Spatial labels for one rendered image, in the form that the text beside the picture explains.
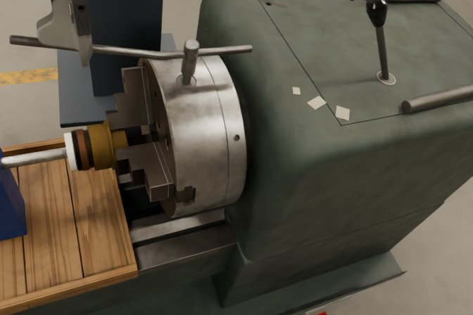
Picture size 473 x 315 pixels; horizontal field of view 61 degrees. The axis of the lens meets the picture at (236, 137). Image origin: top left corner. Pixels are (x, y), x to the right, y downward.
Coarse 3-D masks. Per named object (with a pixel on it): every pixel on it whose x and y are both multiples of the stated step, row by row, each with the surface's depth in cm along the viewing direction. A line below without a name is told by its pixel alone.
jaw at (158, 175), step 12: (144, 144) 73; (156, 144) 73; (120, 156) 70; (132, 156) 70; (144, 156) 71; (156, 156) 71; (120, 168) 71; (132, 168) 68; (144, 168) 69; (156, 168) 69; (132, 180) 70; (144, 180) 70; (156, 180) 67; (168, 180) 68; (156, 192) 67; (168, 192) 69; (180, 192) 67; (192, 192) 69
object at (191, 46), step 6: (186, 42) 59; (192, 42) 59; (186, 48) 59; (192, 48) 59; (198, 48) 60; (186, 54) 60; (192, 54) 60; (186, 60) 61; (192, 60) 61; (186, 66) 62; (192, 66) 62; (186, 72) 63; (192, 72) 63; (186, 78) 65; (186, 84) 66
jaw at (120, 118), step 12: (144, 60) 74; (132, 72) 72; (144, 72) 72; (132, 84) 72; (144, 84) 73; (120, 96) 72; (132, 96) 72; (144, 96) 73; (120, 108) 72; (132, 108) 73; (144, 108) 74; (108, 120) 72; (120, 120) 72; (132, 120) 73; (144, 120) 74
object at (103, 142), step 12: (72, 132) 71; (84, 132) 71; (96, 132) 71; (108, 132) 70; (120, 132) 73; (84, 144) 69; (96, 144) 70; (108, 144) 70; (120, 144) 72; (84, 156) 69; (96, 156) 70; (108, 156) 71; (84, 168) 71; (96, 168) 72; (108, 168) 74
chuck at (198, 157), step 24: (168, 72) 67; (168, 96) 64; (192, 96) 65; (216, 96) 66; (168, 120) 63; (192, 120) 64; (216, 120) 65; (168, 144) 66; (192, 144) 64; (216, 144) 66; (168, 168) 69; (192, 168) 65; (216, 168) 67; (216, 192) 70; (168, 216) 78
